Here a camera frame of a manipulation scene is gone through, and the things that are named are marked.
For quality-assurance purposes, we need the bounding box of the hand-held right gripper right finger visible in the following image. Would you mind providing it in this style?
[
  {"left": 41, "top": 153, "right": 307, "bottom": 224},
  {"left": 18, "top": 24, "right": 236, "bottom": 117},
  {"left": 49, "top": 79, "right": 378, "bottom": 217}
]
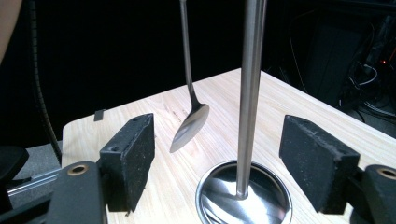
[{"left": 278, "top": 114, "right": 361, "bottom": 215}]

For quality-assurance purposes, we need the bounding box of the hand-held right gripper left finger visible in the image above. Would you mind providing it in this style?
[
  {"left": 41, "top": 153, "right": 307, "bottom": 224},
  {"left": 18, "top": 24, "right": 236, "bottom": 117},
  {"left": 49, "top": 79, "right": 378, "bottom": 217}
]
[{"left": 99, "top": 112, "right": 156, "bottom": 214}]

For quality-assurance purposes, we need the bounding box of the black spatula with brown handle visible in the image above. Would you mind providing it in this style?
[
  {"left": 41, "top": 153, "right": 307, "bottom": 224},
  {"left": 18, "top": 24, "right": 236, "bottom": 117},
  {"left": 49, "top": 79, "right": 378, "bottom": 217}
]
[{"left": 169, "top": 0, "right": 210, "bottom": 154}]

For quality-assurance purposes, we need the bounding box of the steel utensil stand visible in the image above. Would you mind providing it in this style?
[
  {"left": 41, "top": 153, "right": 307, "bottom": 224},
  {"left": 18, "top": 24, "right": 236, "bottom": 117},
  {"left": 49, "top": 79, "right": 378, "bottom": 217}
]
[{"left": 195, "top": 0, "right": 293, "bottom": 224}]

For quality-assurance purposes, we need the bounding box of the grey tape strip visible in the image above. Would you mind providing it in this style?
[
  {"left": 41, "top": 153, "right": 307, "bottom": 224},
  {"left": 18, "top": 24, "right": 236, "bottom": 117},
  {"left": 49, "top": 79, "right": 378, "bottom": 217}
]
[{"left": 93, "top": 108, "right": 107, "bottom": 122}]

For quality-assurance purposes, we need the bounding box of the dark box in background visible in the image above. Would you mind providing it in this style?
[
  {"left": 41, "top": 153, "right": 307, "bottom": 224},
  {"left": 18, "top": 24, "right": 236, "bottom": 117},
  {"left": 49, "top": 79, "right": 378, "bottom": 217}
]
[{"left": 303, "top": 21, "right": 360, "bottom": 107}]

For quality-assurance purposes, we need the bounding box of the dark rounded object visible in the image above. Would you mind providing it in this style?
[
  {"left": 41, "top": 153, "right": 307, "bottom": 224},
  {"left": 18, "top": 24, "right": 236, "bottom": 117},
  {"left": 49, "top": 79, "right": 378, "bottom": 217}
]
[{"left": 0, "top": 145, "right": 30, "bottom": 213}]

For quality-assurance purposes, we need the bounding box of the aluminium floor rail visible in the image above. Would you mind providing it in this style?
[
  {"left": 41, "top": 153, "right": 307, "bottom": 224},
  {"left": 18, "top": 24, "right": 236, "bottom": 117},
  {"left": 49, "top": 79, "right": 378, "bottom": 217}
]
[{"left": 7, "top": 167, "right": 62, "bottom": 198}]

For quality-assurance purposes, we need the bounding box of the tangle of background cables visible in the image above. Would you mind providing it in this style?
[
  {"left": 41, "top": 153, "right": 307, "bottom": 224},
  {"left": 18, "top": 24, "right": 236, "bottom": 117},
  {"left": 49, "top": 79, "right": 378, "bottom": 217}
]
[{"left": 338, "top": 13, "right": 396, "bottom": 125}]

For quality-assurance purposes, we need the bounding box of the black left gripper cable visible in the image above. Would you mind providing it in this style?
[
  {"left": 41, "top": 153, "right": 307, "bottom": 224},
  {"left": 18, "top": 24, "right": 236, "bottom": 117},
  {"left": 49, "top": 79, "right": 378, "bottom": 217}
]
[{"left": 26, "top": 0, "right": 63, "bottom": 165}]

